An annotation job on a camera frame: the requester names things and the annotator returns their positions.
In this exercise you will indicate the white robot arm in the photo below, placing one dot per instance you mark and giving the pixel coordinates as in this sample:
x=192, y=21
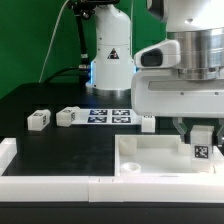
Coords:
x=181, y=76

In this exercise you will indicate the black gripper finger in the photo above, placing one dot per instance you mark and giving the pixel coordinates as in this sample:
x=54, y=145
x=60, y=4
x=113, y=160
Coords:
x=182, y=129
x=220, y=133

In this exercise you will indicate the fiducial marker sheet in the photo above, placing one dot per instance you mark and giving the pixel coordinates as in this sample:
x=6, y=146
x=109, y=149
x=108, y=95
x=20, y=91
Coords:
x=107, y=117

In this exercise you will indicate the white U-shaped obstacle fence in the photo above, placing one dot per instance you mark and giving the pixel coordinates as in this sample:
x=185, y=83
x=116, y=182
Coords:
x=197, y=187

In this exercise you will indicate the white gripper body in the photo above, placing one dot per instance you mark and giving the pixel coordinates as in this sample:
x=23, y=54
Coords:
x=158, y=91

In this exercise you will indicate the white square table top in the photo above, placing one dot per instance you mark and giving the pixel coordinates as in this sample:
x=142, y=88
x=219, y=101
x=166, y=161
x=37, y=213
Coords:
x=162, y=154

